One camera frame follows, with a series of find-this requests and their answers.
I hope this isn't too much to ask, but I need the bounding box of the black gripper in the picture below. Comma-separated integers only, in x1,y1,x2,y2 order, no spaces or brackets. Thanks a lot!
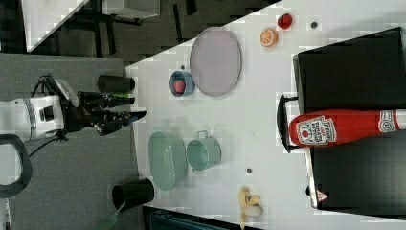
62,92,147,136

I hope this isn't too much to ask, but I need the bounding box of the black cylinder upper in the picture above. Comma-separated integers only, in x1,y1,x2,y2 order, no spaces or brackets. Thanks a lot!
98,75,135,93

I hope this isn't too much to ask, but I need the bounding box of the black cylinder lower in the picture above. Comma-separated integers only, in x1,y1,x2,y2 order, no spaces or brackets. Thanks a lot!
112,178,154,212

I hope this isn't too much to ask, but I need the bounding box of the grey round plate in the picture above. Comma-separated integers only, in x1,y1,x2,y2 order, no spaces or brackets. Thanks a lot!
190,27,242,97

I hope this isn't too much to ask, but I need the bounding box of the peeled toy banana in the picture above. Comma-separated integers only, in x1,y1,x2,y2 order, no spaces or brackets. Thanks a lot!
238,186,262,230

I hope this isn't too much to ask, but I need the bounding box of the green metal pot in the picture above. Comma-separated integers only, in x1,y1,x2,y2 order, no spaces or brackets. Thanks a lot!
186,130,221,172

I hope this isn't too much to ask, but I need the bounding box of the green marker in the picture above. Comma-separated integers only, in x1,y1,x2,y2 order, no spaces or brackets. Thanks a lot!
113,93,135,98

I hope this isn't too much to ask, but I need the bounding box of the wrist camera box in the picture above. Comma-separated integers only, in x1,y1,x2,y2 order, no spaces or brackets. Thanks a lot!
46,77,80,108

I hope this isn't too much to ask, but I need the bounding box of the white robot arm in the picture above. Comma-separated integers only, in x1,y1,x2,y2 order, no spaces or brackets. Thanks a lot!
1,92,147,142

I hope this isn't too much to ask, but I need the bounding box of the orange slice toy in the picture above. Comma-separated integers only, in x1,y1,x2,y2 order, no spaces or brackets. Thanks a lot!
260,28,279,47

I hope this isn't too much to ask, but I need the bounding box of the red toy strawberry in bowl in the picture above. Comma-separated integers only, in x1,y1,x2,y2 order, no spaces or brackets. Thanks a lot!
173,80,186,94

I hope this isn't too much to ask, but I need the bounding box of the small blue bowl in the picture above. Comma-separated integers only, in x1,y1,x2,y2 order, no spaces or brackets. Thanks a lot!
169,71,195,97

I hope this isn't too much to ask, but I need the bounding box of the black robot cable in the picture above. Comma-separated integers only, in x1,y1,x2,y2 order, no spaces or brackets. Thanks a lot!
28,75,70,158

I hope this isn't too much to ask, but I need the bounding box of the black toaster oven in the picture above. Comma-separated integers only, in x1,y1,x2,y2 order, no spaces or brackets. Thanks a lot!
277,27,405,219

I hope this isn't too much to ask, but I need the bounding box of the red ketchup bottle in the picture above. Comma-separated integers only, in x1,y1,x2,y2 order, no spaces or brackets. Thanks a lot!
289,109,406,148

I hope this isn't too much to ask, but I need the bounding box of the green oval colander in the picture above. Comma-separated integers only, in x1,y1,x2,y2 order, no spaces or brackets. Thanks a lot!
147,131,188,191

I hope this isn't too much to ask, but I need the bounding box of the black cylinder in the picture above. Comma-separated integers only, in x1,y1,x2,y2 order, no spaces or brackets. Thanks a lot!
98,75,135,93
112,178,154,212

